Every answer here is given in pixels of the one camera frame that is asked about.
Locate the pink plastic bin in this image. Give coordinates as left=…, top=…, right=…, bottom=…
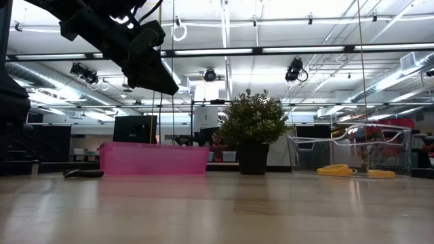
left=99, top=141, right=210, bottom=176

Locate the clear plastic bin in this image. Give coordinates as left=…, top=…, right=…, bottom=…
left=286, top=123, right=413, bottom=179

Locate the black overhead light bar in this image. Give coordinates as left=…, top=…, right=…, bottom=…
left=6, top=43, right=434, bottom=62

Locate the person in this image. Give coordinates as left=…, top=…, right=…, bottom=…
left=203, top=130, right=229, bottom=163

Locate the black ceiling camera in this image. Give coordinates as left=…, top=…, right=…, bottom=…
left=69, top=62, right=100, bottom=85
left=284, top=57, right=309, bottom=84
left=203, top=68, right=218, bottom=83

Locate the black spring keychain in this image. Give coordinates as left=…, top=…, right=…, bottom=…
left=62, top=169, right=105, bottom=179

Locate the potted artificial green plant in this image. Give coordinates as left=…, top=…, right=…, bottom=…
left=218, top=88, right=292, bottom=176

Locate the black background monitor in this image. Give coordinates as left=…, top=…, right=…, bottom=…
left=113, top=115, right=158, bottom=144
left=295, top=125, right=332, bottom=150

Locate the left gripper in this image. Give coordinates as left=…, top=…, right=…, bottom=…
left=100, top=16, right=180, bottom=96

